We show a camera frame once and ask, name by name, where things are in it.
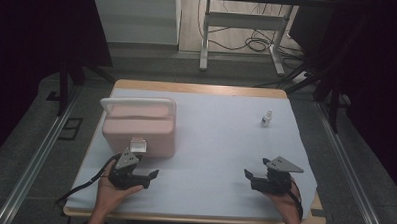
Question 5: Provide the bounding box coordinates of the person's right hand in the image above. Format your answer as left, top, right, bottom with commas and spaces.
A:
262, 175, 302, 221

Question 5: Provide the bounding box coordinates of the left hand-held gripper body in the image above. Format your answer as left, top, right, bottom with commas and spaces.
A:
108, 147, 153, 191

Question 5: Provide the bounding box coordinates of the white power strip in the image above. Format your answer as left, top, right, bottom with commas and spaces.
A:
292, 70, 312, 85

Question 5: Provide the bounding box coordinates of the small white dropper bottle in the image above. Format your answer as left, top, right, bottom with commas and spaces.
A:
260, 109, 274, 129

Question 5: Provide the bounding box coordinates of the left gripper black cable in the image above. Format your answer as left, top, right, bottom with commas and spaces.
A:
54, 151, 122, 207

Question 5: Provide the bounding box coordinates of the dark curtain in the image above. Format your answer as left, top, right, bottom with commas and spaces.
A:
0, 0, 115, 172
312, 0, 397, 202

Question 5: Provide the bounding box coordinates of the white metal desk frame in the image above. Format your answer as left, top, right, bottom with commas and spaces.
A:
199, 0, 300, 77

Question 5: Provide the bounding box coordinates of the black metal stand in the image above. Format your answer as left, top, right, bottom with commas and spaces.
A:
283, 59, 343, 135
45, 56, 117, 119

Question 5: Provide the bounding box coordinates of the tangle of black floor cables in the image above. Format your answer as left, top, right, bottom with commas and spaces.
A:
195, 0, 307, 61

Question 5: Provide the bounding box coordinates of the white cabinet panel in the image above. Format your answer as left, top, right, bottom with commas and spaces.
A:
91, 0, 182, 46

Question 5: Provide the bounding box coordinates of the black floor plate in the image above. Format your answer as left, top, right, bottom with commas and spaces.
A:
57, 116, 84, 142

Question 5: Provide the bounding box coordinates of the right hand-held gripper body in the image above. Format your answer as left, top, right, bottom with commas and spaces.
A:
250, 155, 305, 197

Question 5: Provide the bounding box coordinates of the pink storage box with handle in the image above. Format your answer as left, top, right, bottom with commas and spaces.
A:
98, 96, 178, 159

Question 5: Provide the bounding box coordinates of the aluminium floor rail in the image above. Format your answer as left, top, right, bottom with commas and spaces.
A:
0, 84, 83, 224
310, 100, 392, 224

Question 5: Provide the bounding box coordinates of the person's left hand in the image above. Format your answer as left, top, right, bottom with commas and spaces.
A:
95, 158, 146, 215

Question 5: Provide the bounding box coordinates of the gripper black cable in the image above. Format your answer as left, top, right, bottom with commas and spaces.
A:
286, 179, 306, 221
54, 151, 122, 207

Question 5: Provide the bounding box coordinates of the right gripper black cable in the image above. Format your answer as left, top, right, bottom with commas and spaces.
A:
286, 179, 306, 221

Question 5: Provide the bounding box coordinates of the white paper sheet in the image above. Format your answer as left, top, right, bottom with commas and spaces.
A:
65, 87, 321, 221

